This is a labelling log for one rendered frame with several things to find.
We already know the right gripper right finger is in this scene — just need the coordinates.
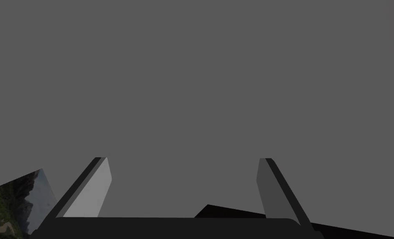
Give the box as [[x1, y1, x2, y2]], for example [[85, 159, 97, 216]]
[[256, 158, 313, 227]]

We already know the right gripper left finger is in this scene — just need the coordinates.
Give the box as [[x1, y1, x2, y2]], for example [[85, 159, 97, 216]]
[[45, 157, 113, 218]]

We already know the landscape picture on wall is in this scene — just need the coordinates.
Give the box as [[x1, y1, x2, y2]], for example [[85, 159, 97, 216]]
[[0, 168, 58, 239]]

